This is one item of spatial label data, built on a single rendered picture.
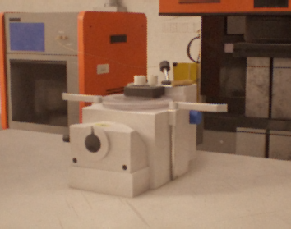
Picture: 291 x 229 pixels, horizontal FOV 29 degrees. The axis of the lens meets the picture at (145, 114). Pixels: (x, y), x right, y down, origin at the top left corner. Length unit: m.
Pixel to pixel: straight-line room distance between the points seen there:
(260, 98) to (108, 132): 0.68
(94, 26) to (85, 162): 1.23
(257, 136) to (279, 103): 0.09
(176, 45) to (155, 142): 2.93
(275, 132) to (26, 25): 1.02
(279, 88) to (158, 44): 2.42
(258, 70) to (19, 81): 0.99
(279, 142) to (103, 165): 0.68
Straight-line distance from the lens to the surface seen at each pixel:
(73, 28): 1.84
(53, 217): 0.58
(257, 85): 1.27
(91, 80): 1.85
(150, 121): 0.65
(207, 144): 2.22
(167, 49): 3.60
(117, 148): 0.63
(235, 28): 2.22
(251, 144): 1.27
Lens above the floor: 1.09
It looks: 9 degrees down
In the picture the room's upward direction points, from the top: straight up
